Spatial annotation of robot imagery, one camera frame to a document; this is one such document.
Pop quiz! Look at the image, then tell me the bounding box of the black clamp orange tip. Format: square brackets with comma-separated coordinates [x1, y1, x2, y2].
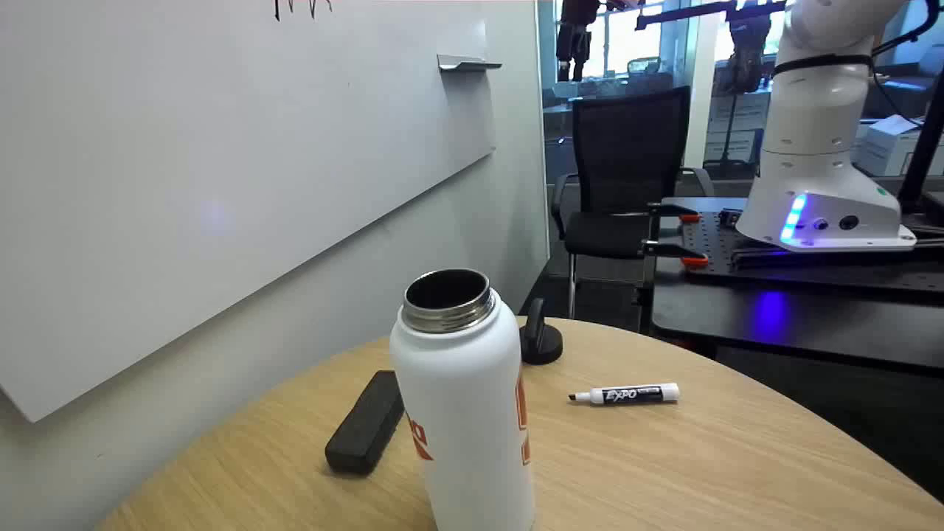
[610, 197, 704, 231]
[641, 237, 711, 274]

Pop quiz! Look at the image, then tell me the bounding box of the white wall whiteboard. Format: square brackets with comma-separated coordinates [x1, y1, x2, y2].
[0, 0, 502, 426]

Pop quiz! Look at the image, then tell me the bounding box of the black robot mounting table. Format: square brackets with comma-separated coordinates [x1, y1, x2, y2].
[645, 196, 944, 375]

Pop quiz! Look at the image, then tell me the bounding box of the black dry erase marker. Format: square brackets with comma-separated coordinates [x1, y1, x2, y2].
[567, 381, 683, 408]

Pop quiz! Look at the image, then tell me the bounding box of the white cardboard box stack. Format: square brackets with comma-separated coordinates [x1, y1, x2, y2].
[853, 113, 924, 179]

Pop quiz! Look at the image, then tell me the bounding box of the black bottle lid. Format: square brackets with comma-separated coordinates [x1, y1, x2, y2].
[517, 294, 567, 368]

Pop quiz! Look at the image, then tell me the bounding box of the black whiteboard eraser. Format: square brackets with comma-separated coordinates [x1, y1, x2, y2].
[322, 368, 408, 482]

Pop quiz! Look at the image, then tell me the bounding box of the black office chair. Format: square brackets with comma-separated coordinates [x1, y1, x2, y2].
[548, 83, 716, 319]

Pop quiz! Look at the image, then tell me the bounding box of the white steel water bottle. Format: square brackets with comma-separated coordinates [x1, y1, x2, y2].
[385, 265, 536, 531]

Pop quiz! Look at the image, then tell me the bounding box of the black stand post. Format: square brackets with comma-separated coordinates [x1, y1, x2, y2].
[897, 86, 944, 216]

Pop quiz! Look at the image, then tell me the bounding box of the grey whiteboard marker tray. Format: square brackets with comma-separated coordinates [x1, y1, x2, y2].
[433, 51, 503, 76]

